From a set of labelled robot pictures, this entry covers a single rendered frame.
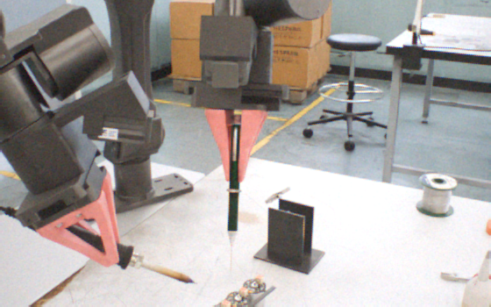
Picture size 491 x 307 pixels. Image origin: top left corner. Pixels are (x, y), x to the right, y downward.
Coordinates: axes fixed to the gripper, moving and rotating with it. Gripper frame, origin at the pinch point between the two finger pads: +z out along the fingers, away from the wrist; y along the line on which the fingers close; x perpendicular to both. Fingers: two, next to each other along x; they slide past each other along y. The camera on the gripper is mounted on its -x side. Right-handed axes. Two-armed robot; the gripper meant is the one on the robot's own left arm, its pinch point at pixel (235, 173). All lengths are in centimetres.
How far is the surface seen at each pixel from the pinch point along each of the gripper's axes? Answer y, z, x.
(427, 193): 27.4, 5.0, 31.3
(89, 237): -12.8, 6.1, -7.0
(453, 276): 27.4, 13.5, 13.8
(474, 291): 26.7, 12.1, 3.5
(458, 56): 71, -35, 168
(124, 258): -9.6, 8.2, -6.0
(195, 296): -5.3, 16.4, 8.2
